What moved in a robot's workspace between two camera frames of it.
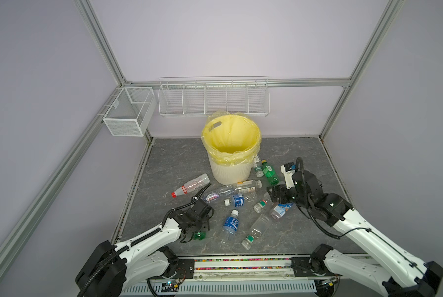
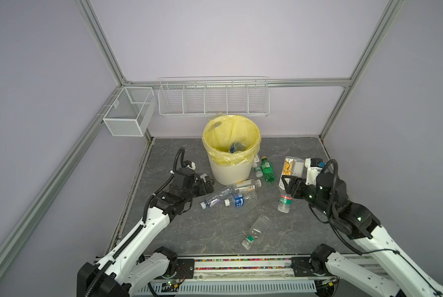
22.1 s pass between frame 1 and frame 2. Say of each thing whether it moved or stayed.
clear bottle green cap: stayed
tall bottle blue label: moved
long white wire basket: stayed
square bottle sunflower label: moved
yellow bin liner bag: stayed
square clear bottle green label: stayed
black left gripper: moved
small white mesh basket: stayed
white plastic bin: stayed
